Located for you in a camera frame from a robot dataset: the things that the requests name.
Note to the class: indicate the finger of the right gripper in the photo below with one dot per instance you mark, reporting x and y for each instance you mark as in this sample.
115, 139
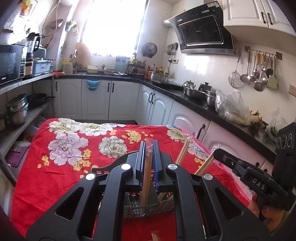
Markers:
228, 160

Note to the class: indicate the hanging steel ladle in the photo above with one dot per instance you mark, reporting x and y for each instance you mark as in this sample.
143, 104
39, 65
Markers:
245, 78

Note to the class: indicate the white upper cabinets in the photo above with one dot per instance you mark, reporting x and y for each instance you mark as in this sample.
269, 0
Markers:
255, 14

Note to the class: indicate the blue hanging bowl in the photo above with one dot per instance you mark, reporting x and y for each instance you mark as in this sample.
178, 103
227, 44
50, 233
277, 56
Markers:
92, 84

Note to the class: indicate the steel stockpot on shelf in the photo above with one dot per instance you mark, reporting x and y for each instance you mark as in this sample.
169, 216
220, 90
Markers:
17, 109

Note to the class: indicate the white lower kitchen cabinets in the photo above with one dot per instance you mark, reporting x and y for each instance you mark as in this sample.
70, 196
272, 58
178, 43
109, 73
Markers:
131, 102

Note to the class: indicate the hanging skimmer strainer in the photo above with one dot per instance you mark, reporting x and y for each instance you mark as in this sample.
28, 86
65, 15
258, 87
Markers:
234, 77

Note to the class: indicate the plastic bag on counter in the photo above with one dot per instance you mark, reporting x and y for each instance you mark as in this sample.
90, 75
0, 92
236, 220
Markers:
231, 107

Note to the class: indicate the black microwave oven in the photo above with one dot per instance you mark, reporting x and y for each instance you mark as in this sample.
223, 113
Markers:
13, 59

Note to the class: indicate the black plastic utensil basket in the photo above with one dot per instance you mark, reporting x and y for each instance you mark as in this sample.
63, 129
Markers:
148, 203

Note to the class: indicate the small black wall fan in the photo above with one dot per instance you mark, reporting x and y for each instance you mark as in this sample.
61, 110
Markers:
149, 50

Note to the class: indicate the black range hood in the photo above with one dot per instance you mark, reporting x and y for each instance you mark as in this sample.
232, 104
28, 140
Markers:
200, 30

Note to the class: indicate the fruit picture on wall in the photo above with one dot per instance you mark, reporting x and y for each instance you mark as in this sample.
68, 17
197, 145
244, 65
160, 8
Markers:
27, 7

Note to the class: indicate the steel bowl on counter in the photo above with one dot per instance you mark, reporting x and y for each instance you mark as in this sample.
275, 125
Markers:
195, 94

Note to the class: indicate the black frying pan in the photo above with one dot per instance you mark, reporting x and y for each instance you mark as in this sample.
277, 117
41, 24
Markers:
38, 99

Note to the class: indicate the red floral tablecloth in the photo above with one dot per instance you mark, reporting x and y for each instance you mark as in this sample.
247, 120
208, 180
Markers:
64, 151

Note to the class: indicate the blender with black base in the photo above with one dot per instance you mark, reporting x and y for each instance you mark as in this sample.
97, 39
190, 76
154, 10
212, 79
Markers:
32, 44

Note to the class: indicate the grey lidded storage box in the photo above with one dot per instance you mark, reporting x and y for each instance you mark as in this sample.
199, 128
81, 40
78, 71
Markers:
41, 67

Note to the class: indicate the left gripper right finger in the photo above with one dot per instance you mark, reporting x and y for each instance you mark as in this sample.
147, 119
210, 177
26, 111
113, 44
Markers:
204, 208

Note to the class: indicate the person's right hand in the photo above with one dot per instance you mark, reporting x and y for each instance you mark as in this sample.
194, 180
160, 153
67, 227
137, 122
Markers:
276, 216

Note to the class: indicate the metal storage shelf rack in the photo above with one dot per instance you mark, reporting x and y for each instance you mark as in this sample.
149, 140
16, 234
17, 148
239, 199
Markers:
11, 134

